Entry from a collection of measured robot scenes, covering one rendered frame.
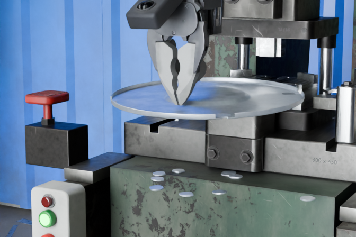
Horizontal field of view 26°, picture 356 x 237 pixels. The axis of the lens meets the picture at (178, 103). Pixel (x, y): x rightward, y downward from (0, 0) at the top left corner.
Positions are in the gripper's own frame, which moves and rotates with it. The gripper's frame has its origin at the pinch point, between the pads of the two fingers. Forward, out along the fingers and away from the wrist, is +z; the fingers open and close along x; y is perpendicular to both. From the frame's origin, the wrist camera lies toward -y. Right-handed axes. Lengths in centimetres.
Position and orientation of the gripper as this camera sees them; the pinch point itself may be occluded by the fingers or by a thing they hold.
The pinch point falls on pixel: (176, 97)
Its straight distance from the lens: 108.1
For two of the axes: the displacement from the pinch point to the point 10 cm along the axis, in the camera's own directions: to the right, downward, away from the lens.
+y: 4.7, -1.4, 8.7
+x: -8.8, -0.8, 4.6
